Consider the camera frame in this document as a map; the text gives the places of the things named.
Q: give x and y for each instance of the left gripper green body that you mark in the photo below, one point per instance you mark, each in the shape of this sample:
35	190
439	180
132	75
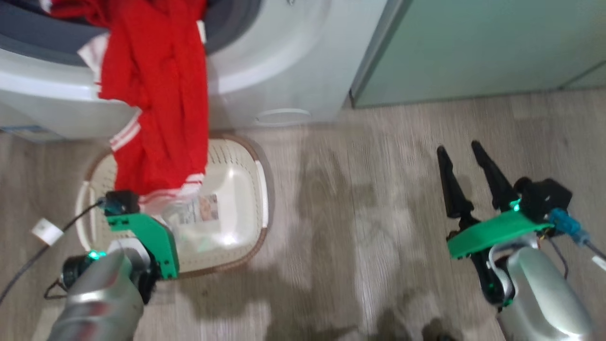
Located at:
158	241

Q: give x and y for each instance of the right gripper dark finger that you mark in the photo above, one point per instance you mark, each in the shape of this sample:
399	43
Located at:
454	194
497	184

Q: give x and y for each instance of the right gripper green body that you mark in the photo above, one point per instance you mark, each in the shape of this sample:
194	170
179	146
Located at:
492	229

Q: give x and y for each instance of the red garment with white stripes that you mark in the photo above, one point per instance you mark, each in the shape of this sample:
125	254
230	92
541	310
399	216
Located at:
156	94

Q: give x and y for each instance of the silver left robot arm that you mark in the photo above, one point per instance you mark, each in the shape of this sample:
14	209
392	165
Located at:
99	303

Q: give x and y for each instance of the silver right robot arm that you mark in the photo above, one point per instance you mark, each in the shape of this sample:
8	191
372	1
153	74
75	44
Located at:
544	293

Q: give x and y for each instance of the cream perforated basket brown rim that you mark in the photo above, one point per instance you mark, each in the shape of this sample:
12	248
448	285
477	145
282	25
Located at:
236	189

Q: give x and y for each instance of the pale green cabinet panel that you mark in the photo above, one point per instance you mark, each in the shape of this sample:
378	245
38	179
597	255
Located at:
473	47

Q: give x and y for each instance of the white front-load washing machine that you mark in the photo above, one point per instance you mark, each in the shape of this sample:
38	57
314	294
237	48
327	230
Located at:
284	61

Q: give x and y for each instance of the blue right wrist connector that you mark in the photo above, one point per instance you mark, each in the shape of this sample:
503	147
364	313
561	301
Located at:
568	226

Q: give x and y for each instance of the blue energy label sticker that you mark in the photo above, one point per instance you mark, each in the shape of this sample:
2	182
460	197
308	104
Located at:
23	131

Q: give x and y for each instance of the oval drain filter cover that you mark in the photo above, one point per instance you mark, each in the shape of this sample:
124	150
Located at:
282	116

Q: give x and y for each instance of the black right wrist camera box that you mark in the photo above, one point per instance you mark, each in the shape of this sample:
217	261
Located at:
544	196

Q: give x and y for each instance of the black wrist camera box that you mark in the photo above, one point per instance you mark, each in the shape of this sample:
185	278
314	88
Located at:
122	202
544	196

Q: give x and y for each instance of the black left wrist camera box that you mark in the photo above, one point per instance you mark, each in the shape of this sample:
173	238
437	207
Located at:
122	202

